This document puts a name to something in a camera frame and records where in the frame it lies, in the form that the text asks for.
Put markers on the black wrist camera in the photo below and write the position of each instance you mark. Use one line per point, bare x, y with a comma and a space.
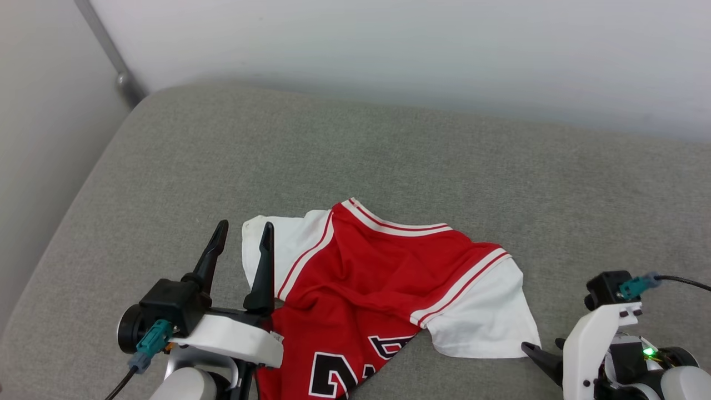
172, 303
605, 289

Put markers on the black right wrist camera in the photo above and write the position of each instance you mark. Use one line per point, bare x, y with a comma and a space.
605, 289

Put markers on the red and white basketball jersey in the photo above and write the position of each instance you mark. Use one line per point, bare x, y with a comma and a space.
361, 266

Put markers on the grey fabric sofa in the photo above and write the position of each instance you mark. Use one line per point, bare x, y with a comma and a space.
389, 155

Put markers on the grey metal pipe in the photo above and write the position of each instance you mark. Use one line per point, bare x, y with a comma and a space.
119, 78

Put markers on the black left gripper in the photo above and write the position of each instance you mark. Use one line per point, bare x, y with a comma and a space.
130, 330

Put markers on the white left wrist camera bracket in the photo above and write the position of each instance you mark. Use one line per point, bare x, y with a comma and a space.
233, 339

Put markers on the teal left camera connector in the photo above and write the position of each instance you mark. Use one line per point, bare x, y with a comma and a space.
153, 341

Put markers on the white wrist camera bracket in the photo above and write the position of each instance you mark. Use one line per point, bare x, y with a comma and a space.
233, 339
583, 355

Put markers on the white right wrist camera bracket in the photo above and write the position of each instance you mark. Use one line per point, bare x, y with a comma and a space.
583, 355

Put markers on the teal camera connector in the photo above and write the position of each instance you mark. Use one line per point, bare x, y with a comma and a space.
153, 341
633, 288

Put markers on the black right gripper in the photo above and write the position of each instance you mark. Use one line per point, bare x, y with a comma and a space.
627, 361

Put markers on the teal right camera connector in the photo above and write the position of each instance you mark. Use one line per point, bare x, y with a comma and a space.
633, 288

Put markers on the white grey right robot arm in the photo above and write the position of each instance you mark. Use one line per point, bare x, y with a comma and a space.
686, 386

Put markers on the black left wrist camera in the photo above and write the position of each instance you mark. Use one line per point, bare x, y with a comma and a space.
172, 303

